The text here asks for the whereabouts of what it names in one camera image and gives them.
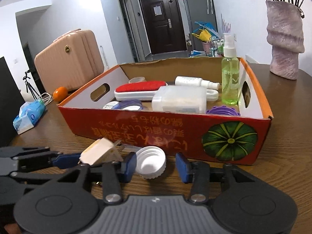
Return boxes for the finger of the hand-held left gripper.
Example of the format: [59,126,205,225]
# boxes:
[0,147,82,173]
[8,163,91,184]

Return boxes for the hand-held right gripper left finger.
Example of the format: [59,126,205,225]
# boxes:
[52,152,137,204]

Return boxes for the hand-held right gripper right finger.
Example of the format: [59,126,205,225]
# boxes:
[175,152,259,204]

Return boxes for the white ribbed lid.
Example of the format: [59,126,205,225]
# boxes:
[135,146,167,179]

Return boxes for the beige plug adapter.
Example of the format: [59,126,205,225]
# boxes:
[80,138,125,167]

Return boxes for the red cardboard box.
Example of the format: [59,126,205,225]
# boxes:
[57,57,274,166]

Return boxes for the purple-rimmed round lid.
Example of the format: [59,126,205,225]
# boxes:
[114,99,144,110]

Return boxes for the translucent plastic box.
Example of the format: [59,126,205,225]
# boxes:
[152,85,207,114]

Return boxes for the purple ribbed cap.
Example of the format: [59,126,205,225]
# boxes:
[206,105,241,117]

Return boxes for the red lint brush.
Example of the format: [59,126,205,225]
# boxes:
[114,80,220,102]

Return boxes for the white spray bottle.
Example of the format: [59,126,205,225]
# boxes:
[175,76,220,90]

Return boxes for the green spray bottle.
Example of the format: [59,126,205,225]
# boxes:
[221,34,241,106]

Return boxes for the blue tissue pack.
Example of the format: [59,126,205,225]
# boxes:
[13,100,47,135]

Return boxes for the orange fruit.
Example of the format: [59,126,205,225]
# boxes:
[53,86,69,102]

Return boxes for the black panel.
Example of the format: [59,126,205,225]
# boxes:
[0,57,26,148]

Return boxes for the black tripod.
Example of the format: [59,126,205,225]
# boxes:
[22,70,41,100]

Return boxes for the pink suitcase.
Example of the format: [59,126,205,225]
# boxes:
[34,29,104,93]

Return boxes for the blue clothes hanger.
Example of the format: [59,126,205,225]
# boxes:
[194,21,219,36]

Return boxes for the dark entrance door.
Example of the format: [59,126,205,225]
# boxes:
[138,0,188,55]

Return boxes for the pink textured vase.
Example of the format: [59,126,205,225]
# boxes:
[265,0,306,80]

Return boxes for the grey refrigerator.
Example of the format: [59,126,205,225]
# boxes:
[181,0,218,54]

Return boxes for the white charging cable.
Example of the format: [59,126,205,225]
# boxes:
[36,93,53,106]

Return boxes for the wire rack with bottles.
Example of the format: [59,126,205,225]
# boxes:
[211,36,225,57]

